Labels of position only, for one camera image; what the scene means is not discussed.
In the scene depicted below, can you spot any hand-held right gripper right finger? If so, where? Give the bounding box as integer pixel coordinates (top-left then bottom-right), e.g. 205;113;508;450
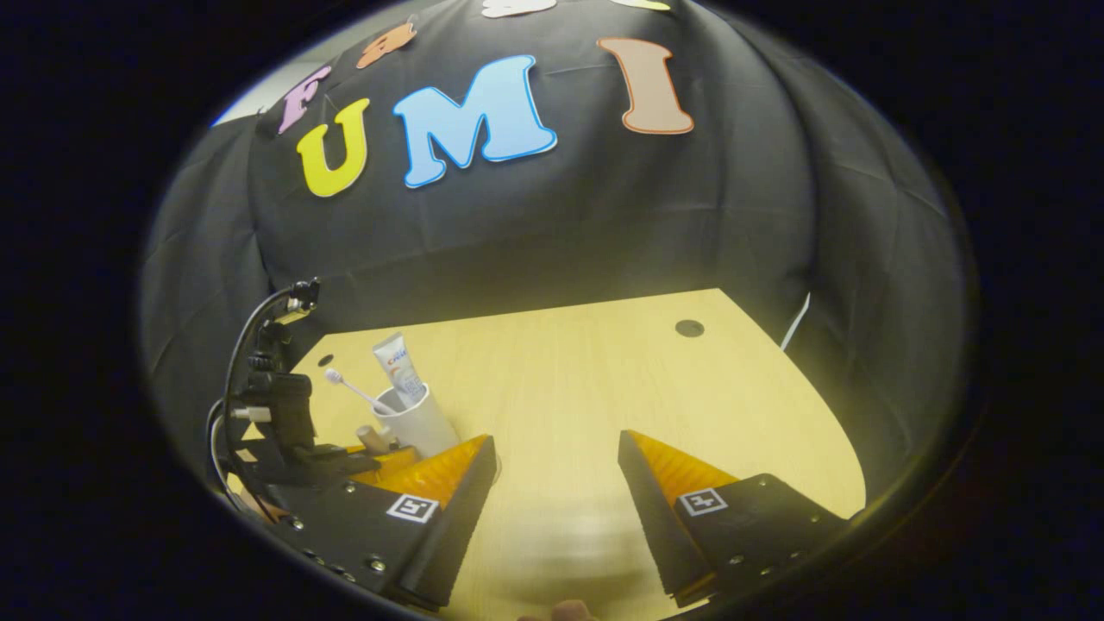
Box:
617;429;851;608

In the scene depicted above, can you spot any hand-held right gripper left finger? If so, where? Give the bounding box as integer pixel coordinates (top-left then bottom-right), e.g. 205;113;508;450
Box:
261;433;499;610

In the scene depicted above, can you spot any white cup with wooden handle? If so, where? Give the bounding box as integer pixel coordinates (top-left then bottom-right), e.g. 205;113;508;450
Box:
355;383;463;459

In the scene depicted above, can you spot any pale purple toothbrush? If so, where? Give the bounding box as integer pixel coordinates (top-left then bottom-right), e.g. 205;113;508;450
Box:
323;367;398;416

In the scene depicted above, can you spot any white toothpaste tube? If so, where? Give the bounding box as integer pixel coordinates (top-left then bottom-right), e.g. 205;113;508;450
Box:
372;331;430;409

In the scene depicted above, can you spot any light wooden desktop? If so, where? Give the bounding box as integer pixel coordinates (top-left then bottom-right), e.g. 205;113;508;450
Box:
231;288;869;621

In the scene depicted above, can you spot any black backdrop cloth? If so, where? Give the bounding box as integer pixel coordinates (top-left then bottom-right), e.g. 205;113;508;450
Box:
138;0;969;518

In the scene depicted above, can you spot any black cable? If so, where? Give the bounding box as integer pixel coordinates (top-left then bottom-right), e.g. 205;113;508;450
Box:
207;287;301;520

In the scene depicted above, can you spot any white cable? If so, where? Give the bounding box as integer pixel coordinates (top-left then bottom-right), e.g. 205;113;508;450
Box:
780;292;812;352

